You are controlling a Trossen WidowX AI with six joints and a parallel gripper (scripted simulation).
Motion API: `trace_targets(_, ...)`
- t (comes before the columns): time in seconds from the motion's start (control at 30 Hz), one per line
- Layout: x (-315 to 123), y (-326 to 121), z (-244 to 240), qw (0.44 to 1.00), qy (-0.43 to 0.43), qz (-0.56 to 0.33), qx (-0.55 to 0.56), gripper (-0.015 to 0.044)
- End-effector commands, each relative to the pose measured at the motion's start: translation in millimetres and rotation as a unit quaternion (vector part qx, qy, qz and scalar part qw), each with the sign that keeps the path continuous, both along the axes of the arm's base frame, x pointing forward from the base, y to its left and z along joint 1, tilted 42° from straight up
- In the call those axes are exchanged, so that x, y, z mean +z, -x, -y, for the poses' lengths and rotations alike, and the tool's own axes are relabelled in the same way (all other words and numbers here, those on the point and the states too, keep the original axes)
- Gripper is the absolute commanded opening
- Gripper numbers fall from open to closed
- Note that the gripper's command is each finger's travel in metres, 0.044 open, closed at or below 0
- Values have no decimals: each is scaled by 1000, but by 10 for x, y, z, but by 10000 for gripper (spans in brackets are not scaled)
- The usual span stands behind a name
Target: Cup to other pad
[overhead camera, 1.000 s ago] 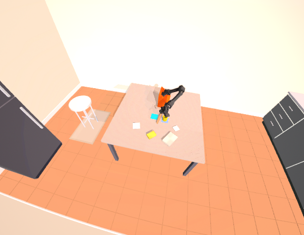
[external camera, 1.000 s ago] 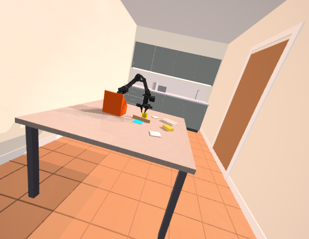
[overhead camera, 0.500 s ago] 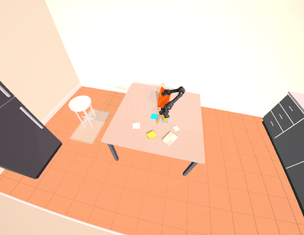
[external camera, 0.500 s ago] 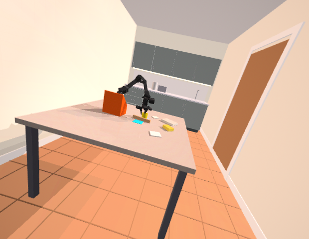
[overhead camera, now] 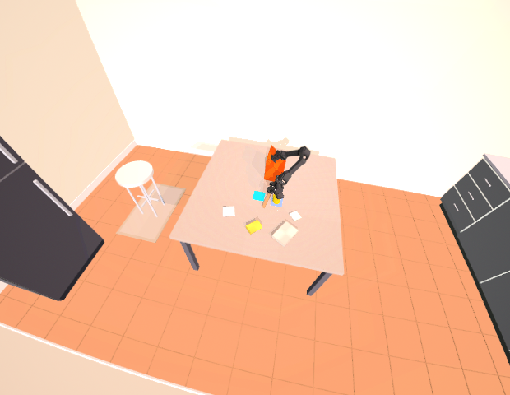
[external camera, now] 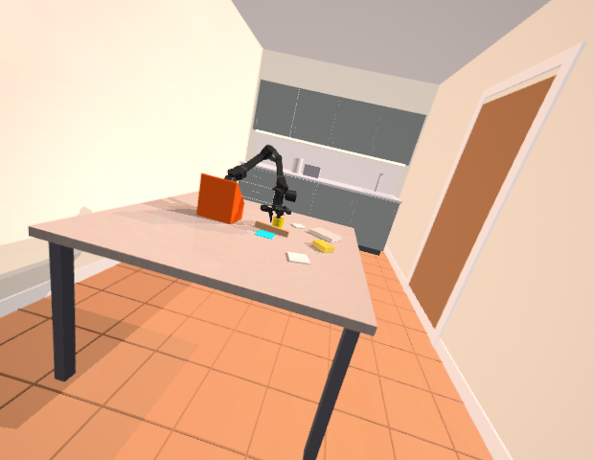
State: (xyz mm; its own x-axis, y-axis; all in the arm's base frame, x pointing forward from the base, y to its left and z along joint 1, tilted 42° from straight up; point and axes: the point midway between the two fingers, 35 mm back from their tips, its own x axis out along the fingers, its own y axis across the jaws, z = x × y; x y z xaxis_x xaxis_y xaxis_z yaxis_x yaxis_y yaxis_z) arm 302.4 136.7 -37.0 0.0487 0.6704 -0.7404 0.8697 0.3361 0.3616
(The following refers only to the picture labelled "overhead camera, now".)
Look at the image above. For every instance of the yellow block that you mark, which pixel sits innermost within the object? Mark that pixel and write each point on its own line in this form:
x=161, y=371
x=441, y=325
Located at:
x=253, y=227

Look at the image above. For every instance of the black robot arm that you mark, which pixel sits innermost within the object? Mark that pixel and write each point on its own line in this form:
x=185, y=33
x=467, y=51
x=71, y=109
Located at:
x=287, y=174

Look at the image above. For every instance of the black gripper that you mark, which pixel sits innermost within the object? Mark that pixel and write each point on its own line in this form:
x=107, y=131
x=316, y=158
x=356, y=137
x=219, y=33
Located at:
x=278, y=195

